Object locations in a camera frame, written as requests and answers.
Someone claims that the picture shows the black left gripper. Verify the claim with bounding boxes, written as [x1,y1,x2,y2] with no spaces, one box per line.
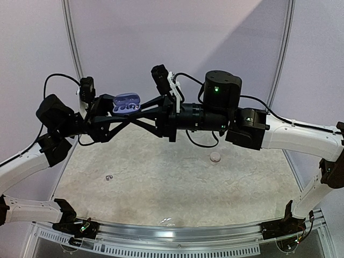
[58,93,133,142]

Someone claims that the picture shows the blue-grey earbud charging case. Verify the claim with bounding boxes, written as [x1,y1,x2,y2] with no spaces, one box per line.
[112,92,141,116]

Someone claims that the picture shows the pink white earbud charging case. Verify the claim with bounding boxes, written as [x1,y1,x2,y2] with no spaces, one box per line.
[210,152,221,163]

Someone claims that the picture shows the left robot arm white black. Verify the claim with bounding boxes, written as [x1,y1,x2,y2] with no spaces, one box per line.
[1,94,128,233]

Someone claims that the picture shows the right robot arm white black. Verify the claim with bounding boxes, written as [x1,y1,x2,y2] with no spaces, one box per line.
[131,69,343,234]

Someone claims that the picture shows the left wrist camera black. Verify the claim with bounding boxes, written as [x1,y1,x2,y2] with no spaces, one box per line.
[78,76,96,104]

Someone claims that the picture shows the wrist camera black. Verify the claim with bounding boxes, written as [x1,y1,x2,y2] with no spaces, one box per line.
[78,76,96,104]
[150,64,185,113]

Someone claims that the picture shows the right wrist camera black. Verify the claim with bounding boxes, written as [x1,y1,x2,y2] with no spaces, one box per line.
[150,64,185,113]

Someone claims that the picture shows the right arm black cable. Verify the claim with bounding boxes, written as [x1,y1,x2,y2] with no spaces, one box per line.
[185,128,220,148]

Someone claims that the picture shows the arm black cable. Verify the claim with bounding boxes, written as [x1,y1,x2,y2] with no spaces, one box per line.
[43,74,81,100]
[185,128,220,148]

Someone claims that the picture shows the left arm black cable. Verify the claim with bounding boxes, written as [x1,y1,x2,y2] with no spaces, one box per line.
[43,74,81,100]

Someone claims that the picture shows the aluminium front rail base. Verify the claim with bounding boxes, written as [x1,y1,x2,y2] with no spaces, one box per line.
[23,209,336,257]

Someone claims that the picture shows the aluminium corner post right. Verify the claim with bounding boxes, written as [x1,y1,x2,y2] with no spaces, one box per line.
[267,0,296,108]

